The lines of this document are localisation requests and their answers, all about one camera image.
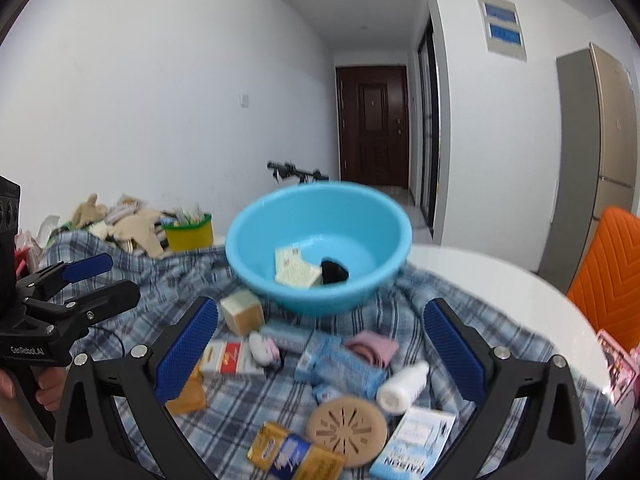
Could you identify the grey gold refrigerator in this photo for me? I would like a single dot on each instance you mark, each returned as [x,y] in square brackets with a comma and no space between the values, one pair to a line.
[580,160]

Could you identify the pale grey long box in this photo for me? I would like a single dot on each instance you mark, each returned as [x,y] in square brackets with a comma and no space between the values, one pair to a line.
[290,336]

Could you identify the red white cigarette pack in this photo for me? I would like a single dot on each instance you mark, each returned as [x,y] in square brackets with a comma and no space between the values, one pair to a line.
[227,357]

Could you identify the white plastic bottle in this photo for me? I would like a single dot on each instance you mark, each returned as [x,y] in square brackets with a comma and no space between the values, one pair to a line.
[400,390]

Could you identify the person's left hand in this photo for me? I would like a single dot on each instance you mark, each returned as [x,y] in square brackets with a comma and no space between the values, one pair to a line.
[50,385]

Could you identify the small black box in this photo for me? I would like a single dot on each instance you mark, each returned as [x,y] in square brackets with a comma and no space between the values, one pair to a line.
[334,271]

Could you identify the amber plastic soap case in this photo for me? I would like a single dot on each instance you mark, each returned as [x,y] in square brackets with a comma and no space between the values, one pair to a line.
[187,400]

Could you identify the pink box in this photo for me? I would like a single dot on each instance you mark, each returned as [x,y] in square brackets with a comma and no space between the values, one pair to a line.
[617,360]

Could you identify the white wall switch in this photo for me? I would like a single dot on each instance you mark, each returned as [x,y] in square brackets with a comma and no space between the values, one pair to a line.
[244,99]

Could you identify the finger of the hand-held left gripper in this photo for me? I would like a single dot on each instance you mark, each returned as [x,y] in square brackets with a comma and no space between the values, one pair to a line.
[90,265]
[110,296]

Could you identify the black white pink plush toy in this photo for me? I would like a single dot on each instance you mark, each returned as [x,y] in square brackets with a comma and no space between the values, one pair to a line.
[260,347]

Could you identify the yellow green container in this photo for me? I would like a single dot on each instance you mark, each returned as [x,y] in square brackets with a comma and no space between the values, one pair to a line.
[190,235]

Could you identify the orange chair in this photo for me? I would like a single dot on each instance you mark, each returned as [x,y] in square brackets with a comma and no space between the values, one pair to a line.
[610,270]

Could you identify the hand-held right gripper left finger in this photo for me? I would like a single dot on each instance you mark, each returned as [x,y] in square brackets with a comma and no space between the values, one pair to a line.
[187,350]

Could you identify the black framed glass door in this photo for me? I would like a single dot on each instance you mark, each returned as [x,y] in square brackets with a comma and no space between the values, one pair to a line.
[429,135]

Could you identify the black scooter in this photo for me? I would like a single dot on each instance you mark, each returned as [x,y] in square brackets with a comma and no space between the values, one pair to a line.
[287,169]

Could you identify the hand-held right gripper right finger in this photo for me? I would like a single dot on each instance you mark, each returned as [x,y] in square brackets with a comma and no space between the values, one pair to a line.
[455,350]

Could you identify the cream cardboard box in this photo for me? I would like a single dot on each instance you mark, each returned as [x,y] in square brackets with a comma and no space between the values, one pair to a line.
[297,270]

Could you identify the blue plaid cloth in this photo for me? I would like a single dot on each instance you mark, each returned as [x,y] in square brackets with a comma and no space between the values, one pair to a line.
[125,285]

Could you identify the cream cube box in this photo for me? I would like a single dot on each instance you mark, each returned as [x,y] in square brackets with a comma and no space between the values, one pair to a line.
[242,315]

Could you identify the round beige vented lid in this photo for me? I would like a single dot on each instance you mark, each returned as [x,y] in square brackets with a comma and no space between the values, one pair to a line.
[345,430]

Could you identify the blue plastic basin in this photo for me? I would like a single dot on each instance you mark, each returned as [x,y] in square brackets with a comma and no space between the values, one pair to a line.
[260,240]

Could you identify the pile of beige plush toys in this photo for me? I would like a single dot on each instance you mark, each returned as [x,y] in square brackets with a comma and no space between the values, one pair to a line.
[140,230]

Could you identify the white electrical panel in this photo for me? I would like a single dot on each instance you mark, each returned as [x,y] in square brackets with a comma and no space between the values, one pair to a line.
[502,25]

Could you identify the dark brown door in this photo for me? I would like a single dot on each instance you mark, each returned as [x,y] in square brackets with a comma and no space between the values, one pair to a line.
[372,125]

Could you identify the pink headband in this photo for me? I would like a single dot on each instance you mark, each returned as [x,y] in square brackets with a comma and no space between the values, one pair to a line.
[372,347]

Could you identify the light blue tissue packet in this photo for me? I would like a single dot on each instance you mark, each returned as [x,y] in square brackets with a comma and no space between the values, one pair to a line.
[340,365]

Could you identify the red plastic object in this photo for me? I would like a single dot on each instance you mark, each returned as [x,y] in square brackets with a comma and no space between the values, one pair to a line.
[25,255]

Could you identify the gold blue cigarette pack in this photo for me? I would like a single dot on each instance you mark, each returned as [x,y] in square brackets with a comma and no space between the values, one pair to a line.
[295,455]

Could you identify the light blue white box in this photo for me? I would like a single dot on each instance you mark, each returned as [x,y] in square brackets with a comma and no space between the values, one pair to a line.
[415,445]

